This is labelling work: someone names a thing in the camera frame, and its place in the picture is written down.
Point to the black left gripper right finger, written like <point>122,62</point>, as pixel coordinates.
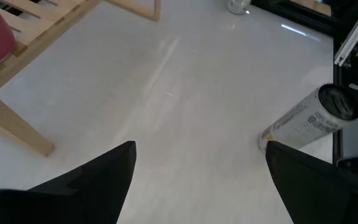
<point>322,196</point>

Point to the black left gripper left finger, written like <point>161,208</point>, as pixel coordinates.
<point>73,199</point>

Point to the white Celsius tropical can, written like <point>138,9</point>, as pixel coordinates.
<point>306,121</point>

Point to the slatted wooden shelf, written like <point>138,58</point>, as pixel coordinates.
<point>33,37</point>

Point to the clear transparent container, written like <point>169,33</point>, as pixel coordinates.
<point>238,5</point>

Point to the small black camera box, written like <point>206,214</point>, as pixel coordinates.
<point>356,167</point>

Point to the silver aluminium rail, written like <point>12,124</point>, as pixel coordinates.
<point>353,35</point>

